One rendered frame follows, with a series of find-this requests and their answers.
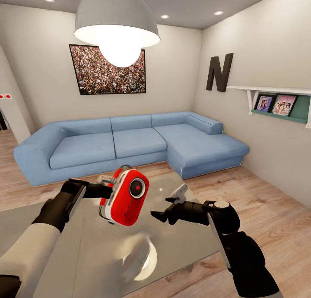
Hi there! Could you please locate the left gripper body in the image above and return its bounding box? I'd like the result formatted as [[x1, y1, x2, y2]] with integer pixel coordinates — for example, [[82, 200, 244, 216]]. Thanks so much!
[[91, 183, 112, 199]]

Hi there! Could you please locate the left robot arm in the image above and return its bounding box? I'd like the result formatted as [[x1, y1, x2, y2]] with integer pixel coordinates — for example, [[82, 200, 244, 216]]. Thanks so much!
[[0, 174, 117, 298]]

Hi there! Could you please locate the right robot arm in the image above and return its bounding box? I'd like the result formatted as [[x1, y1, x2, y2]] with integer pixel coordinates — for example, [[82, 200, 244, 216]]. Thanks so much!
[[150, 183, 284, 298]]

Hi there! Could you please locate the radio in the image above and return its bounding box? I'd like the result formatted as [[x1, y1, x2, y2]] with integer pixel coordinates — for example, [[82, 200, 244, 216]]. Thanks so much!
[[98, 168, 149, 227]]

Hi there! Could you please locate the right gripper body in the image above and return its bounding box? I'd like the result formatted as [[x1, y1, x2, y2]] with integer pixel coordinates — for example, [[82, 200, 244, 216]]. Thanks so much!
[[167, 201, 196, 225]]

